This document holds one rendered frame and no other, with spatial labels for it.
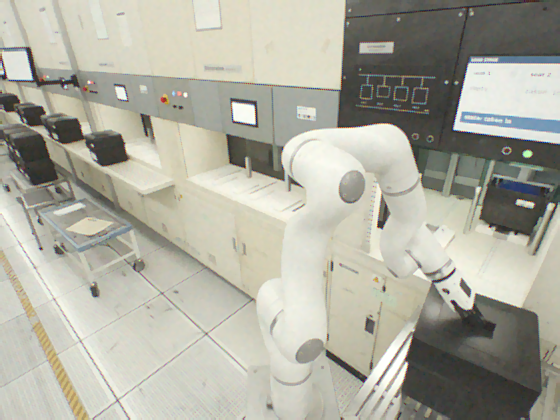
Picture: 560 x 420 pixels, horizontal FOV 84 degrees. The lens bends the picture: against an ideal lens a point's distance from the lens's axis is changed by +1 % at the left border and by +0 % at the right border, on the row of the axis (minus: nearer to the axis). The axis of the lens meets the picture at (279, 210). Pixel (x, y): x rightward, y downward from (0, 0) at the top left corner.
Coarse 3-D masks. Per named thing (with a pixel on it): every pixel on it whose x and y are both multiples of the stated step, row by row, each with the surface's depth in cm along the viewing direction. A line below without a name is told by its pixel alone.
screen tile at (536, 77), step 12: (528, 72) 82; (540, 72) 81; (552, 72) 79; (528, 84) 83; (540, 84) 82; (552, 84) 80; (528, 96) 84; (528, 108) 85; (540, 108) 83; (552, 108) 82
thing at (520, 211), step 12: (528, 168) 137; (492, 180) 150; (516, 180) 144; (492, 192) 144; (504, 192) 141; (516, 192) 138; (552, 192) 137; (492, 204) 146; (504, 204) 143; (516, 204) 140; (528, 204) 137; (540, 204) 134; (480, 216) 152; (492, 216) 148; (504, 216) 145; (516, 216) 141; (528, 216) 138; (516, 228) 143; (528, 228) 140
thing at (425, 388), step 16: (416, 368) 89; (416, 384) 92; (432, 384) 88; (448, 384) 85; (416, 400) 94; (432, 400) 91; (448, 400) 87; (464, 400) 84; (480, 400) 81; (448, 416) 90; (464, 416) 86; (480, 416) 83; (496, 416) 80; (512, 416) 78
